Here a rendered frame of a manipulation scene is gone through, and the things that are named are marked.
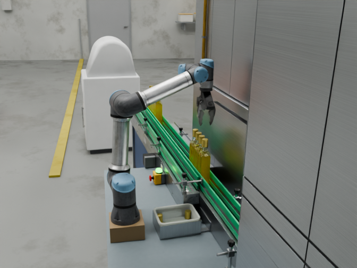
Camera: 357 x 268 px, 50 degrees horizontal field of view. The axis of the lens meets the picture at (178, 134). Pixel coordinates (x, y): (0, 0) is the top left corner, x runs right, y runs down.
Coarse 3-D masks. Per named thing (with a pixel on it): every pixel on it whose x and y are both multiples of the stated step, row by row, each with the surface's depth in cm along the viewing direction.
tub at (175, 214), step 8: (160, 208) 210; (168, 208) 211; (176, 208) 212; (184, 208) 214; (192, 208) 210; (168, 216) 212; (176, 216) 214; (184, 216) 215; (192, 216) 210; (160, 224) 195; (168, 224) 195
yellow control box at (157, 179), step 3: (153, 171) 257; (153, 174) 256; (156, 174) 252; (159, 174) 252; (162, 174) 253; (153, 177) 254; (156, 177) 252; (159, 177) 253; (162, 177) 253; (153, 180) 258; (156, 180) 253; (159, 180) 253; (162, 180) 254; (156, 183) 253; (159, 183) 254; (162, 183) 255
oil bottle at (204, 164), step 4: (200, 152) 221; (204, 152) 220; (208, 152) 220; (200, 156) 221; (204, 156) 219; (208, 156) 220; (200, 160) 221; (204, 160) 220; (208, 160) 221; (200, 164) 222; (204, 164) 221; (208, 164) 222; (200, 168) 222; (204, 168) 222; (208, 168) 223; (200, 172) 223; (204, 172) 223; (208, 172) 224; (204, 176) 224; (208, 176) 224; (208, 180) 225
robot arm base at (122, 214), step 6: (114, 204) 195; (132, 204) 195; (114, 210) 196; (120, 210) 193; (126, 210) 193; (132, 210) 195; (138, 210) 201; (114, 216) 195; (120, 216) 193; (126, 216) 193; (132, 216) 195; (138, 216) 198; (114, 222) 195; (120, 222) 193; (126, 222) 193; (132, 222) 195
